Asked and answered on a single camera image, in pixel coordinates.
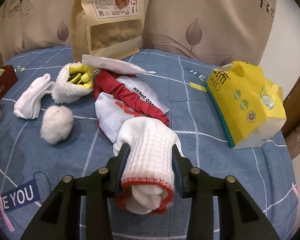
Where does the white red-trimmed sock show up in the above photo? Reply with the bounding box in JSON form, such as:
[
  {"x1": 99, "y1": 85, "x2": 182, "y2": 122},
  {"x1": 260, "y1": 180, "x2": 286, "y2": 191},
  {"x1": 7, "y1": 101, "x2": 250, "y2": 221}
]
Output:
[{"x1": 113, "y1": 116, "x2": 181, "y2": 215}]

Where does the white red drawstring pouch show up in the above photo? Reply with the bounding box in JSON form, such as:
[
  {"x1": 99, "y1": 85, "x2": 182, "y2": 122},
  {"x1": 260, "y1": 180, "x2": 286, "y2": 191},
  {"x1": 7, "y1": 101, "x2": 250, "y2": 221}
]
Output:
[{"x1": 93, "y1": 70, "x2": 170, "y2": 143}]

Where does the floral white sanitary pad packet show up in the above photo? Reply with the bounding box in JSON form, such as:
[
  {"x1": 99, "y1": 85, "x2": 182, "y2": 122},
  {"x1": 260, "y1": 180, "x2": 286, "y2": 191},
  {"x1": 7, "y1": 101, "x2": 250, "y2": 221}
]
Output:
[{"x1": 81, "y1": 54, "x2": 156, "y2": 74}]

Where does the white fluffy ball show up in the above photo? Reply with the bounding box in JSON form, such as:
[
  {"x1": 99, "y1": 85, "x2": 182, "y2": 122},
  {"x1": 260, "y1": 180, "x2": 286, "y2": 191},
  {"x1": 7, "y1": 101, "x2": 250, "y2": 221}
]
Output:
[{"x1": 40, "y1": 105, "x2": 74, "y2": 144}]

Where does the blue grid bed sheet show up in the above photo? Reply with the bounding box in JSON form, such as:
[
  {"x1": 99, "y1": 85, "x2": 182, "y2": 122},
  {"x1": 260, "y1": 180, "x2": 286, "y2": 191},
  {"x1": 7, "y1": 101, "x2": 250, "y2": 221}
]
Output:
[{"x1": 0, "y1": 45, "x2": 299, "y2": 240}]

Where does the yellow tissue pack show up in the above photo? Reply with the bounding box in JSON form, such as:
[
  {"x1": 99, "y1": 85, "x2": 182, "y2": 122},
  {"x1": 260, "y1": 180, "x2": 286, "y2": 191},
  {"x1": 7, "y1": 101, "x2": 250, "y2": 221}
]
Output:
[{"x1": 204, "y1": 61, "x2": 287, "y2": 150}]

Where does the white fluffy yellow slipper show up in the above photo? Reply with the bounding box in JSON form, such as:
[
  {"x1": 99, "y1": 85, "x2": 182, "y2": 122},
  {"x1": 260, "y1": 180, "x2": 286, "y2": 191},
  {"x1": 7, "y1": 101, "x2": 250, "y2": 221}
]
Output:
[{"x1": 52, "y1": 62, "x2": 93, "y2": 104}]

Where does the white folded sock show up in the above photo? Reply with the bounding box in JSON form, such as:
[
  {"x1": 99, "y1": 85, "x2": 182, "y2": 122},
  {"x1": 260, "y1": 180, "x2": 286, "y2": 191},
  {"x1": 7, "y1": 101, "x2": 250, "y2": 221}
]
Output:
[{"x1": 13, "y1": 73, "x2": 55, "y2": 119}]

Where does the brown wooden furniture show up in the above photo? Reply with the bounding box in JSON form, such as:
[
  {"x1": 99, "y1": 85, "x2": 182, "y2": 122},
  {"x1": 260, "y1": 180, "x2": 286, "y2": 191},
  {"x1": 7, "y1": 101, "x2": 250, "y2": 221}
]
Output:
[{"x1": 281, "y1": 76, "x2": 300, "y2": 159}]

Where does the dark red coffee box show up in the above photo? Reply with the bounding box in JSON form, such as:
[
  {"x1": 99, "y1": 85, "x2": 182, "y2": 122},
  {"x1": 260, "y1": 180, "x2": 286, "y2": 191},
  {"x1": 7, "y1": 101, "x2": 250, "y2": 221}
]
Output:
[{"x1": 0, "y1": 65, "x2": 18, "y2": 100}]

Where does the kraft paper snack bag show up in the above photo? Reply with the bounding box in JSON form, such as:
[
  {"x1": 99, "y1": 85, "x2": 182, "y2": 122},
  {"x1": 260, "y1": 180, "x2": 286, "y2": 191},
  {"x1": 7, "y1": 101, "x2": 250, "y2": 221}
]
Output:
[{"x1": 71, "y1": 0, "x2": 146, "y2": 62}]

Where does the beige leaf print curtain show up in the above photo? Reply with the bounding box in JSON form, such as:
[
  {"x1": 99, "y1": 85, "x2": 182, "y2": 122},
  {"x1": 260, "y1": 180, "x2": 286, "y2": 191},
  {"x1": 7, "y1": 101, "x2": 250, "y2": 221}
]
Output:
[{"x1": 0, "y1": 0, "x2": 276, "y2": 66}]

